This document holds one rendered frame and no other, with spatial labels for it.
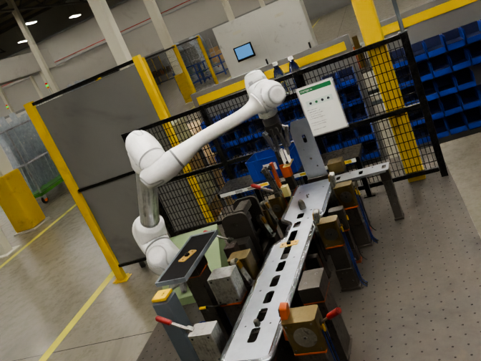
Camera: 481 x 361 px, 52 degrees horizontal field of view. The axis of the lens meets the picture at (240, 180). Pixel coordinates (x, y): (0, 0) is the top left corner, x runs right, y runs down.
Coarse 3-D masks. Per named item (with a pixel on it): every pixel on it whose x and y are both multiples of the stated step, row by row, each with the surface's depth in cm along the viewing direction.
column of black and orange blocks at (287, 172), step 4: (276, 152) 279; (276, 156) 280; (280, 160) 281; (280, 164) 282; (280, 168) 282; (284, 168) 282; (288, 168) 281; (284, 172) 283; (288, 172) 282; (292, 172) 285; (284, 176) 284; (288, 176) 283; (292, 176) 284; (288, 180) 284; (292, 180) 284; (288, 184) 285; (292, 184) 284; (296, 184) 287; (292, 188) 286; (292, 192) 286
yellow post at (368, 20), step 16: (352, 0) 263; (368, 0) 261; (368, 16) 264; (368, 32) 267; (384, 96) 278; (400, 96) 276; (400, 128) 283; (400, 144) 287; (416, 144) 289; (416, 160) 288
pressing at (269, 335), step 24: (312, 192) 257; (288, 216) 240; (312, 216) 229; (264, 264) 203; (288, 264) 196; (264, 288) 187; (288, 288) 180; (240, 312) 177; (240, 336) 164; (264, 336) 159; (240, 360) 152; (264, 360) 149
